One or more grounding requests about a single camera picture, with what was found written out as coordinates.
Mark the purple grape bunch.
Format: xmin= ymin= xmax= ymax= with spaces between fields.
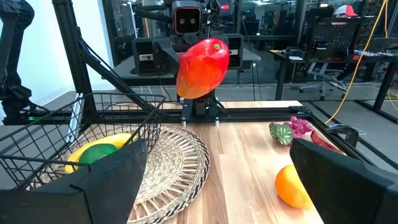
xmin=269 ymin=115 xmax=313 ymax=146

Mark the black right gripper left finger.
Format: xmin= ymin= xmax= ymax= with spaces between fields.
xmin=0 ymin=139 xmax=149 ymax=224

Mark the red orange mango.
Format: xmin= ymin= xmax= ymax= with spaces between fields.
xmin=175 ymin=37 xmax=230 ymax=100

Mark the grey desk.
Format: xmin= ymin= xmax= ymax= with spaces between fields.
xmin=111 ymin=48 xmax=262 ymax=86

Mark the black workbench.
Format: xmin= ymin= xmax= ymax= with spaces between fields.
xmin=269 ymin=46 xmax=398 ymax=112

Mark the white office chair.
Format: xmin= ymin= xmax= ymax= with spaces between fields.
xmin=299 ymin=62 xmax=349 ymax=101

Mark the black aluminium table frame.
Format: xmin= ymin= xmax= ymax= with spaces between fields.
xmin=51 ymin=0 xmax=398 ymax=175

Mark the yellow floor cable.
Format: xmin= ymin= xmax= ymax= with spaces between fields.
xmin=324 ymin=0 xmax=398 ymax=125

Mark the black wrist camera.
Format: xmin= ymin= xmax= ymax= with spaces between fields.
xmin=171 ymin=0 xmax=203 ymax=35

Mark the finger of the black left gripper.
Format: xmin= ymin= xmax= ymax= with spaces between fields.
xmin=152 ymin=37 xmax=180 ymax=75

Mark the green lime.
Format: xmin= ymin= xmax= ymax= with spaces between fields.
xmin=78 ymin=143 xmax=119 ymax=166

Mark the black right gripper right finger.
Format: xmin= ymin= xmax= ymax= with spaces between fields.
xmin=289 ymin=138 xmax=398 ymax=224

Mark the black frame bracket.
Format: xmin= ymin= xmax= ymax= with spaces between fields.
xmin=325 ymin=125 xmax=361 ymax=147

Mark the black wire basket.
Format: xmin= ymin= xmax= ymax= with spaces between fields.
xmin=40 ymin=124 xmax=211 ymax=224
xmin=0 ymin=92 xmax=167 ymax=191

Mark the orange fruit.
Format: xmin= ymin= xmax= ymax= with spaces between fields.
xmin=274 ymin=164 xmax=314 ymax=210

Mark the person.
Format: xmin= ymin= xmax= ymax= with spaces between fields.
xmin=333 ymin=4 xmax=359 ymax=19

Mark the red chili pepper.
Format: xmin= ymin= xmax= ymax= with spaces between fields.
xmin=310 ymin=129 xmax=346 ymax=156

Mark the yellow banana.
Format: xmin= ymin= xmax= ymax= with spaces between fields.
xmin=64 ymin=133 xmax=137 ymax=174

